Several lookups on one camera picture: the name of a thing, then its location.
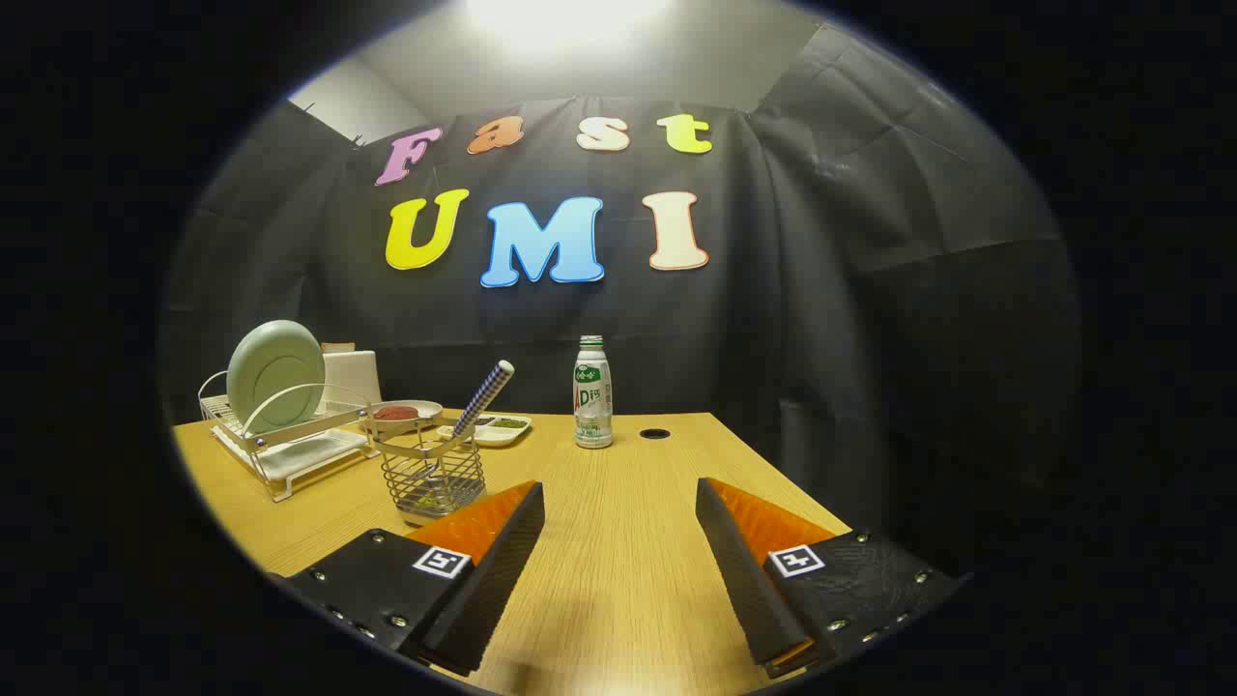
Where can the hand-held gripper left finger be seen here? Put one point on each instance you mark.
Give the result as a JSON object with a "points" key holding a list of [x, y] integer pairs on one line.
{"points": [[493, 590]]}

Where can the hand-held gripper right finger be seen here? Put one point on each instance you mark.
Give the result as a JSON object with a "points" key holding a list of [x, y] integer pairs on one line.
{"points": [[744, 590]]}

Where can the pale green plate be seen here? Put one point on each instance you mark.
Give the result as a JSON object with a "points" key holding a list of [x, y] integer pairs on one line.
{"points": [[275, 372]]}

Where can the white divided dish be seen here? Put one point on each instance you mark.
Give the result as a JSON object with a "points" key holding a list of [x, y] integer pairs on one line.
{"points": [[498, 437]]}

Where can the beige round plate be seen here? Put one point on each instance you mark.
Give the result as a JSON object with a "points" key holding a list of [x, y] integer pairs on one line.
{"points": [[425, 411]]}

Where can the pile of green beans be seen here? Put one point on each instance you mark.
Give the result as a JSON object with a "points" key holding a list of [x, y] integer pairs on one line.
{"points": [[508, 423]]}

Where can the red meat piece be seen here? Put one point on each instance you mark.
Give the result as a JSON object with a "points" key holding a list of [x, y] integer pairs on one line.
{"points": [[396, 413]]}

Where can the white green label bottle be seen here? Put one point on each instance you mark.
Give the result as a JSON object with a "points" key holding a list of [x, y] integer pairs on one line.
{"points": [[592, 406]]}

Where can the white drip tray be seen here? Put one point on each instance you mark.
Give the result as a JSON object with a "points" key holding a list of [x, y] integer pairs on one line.
{"points": [[309, 454]]}

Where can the white toaster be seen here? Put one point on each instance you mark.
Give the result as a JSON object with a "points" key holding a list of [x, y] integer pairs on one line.
{"points": [[353, 377]]}

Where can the black backdrop cloth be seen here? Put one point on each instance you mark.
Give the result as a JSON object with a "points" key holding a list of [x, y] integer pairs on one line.
{"points": [[821, 319]]}

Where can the toast slice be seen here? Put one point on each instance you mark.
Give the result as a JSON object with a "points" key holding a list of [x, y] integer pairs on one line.
{"points": [[338, 346]]}

